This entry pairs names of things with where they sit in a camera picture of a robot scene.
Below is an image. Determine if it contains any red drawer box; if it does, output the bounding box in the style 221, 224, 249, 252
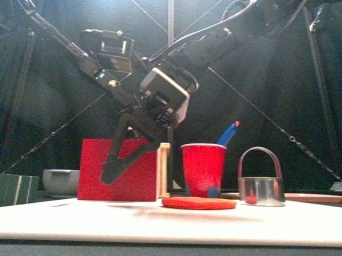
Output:
76, 138, 162, 202

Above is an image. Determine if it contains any grey bowl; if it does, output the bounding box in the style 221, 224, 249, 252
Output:
42, 168, 82, 198

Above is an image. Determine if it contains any flat red dough disc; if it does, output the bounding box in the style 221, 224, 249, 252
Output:
161, 195, 239, 211

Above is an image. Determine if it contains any thin diagonal brace rod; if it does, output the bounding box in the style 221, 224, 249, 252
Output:
0, 92, 110, 175
207, 66, 342, 183

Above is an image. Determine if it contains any red plastic cup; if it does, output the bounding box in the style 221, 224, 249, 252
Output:
179, 142, 229, 199

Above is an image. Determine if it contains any blue marker pen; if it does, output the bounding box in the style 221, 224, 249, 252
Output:
217, 120, 242, 147

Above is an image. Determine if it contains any green box with white stripes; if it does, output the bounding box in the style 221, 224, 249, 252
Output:
0, 172, 42, 207

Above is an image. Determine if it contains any wooden drawer frame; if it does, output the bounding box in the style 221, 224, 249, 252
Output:
158, 142, 173, 199

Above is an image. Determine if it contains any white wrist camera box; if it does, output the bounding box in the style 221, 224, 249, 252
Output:
139, 67, 191, 125

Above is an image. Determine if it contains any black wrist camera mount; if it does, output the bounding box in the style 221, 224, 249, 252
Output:
79, 28, 137, 74

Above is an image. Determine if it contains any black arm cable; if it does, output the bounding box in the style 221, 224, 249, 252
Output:
149, 0, 259, 64

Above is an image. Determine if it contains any vertical metal frame pole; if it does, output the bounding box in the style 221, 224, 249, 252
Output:
167, 0, 177, 59

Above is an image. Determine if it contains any metal dough cutter with handle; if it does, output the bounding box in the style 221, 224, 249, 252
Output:
237, 146, 288, 207

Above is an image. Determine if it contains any dark side frame strut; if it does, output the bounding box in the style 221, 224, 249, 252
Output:
302, 6, 340, 164

